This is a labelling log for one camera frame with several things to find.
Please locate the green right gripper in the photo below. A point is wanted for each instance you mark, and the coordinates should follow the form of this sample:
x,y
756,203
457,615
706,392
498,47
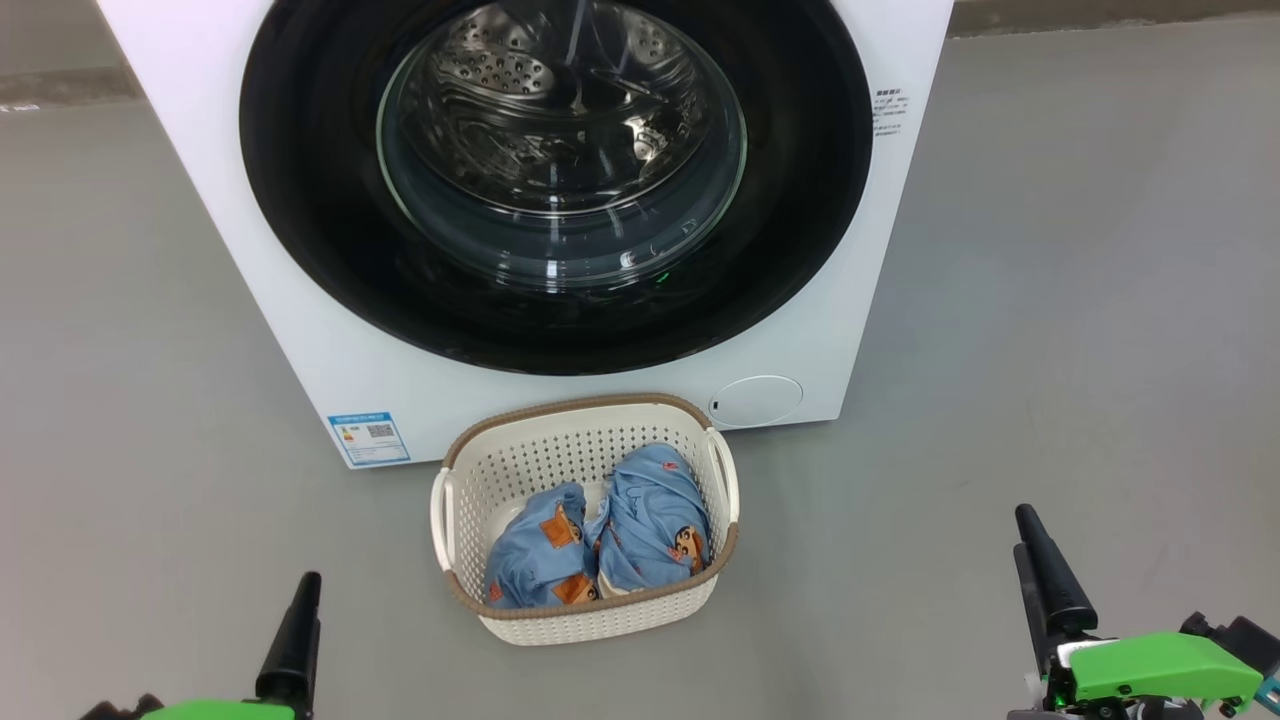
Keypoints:
x,y
1150,670

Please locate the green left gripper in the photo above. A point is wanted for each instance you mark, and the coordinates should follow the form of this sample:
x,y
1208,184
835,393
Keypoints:
x,y
220,711

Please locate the blue cartoon print garment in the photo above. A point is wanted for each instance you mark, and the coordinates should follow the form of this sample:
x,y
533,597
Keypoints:
x,y
650,510
530,560

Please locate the black round glass washer door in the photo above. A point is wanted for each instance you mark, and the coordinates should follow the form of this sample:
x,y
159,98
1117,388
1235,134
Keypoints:
x,y
300,150

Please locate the white front-load washing machine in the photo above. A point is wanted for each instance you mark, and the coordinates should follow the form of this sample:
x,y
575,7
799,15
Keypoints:
x,y
300,330

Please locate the washing machine drum with clothes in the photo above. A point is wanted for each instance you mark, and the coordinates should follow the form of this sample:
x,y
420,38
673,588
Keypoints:
x,y
520,100

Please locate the blue energy label sticker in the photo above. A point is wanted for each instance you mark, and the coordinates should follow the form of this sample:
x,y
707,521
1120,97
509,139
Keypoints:
x,y
368,440

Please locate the cream plastic laundry basket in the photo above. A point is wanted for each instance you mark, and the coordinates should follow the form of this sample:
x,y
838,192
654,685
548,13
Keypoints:
x,y
560,455

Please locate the round white filter cover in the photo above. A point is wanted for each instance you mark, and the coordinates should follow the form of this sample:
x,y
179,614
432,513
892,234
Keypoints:
x,y
755,400

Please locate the black text warning sticker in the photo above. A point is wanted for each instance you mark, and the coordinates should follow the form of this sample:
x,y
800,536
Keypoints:
x,y
890,110

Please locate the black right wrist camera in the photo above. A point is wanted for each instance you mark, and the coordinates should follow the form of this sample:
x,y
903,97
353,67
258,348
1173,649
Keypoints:
x,y
1245,640

